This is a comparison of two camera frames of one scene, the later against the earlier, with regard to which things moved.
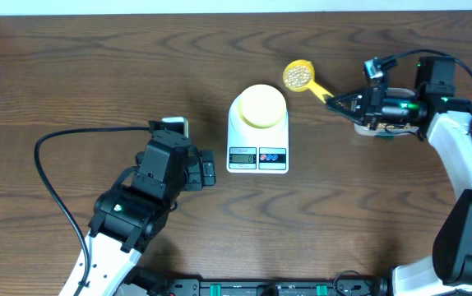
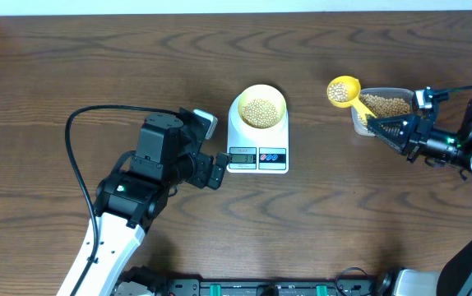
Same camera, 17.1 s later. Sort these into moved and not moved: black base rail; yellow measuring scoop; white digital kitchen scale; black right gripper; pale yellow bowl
Moved: yellow measuring scoop; black right gripper
Not moved: pale yellow bowl; white digital kitchen scale; black base rail
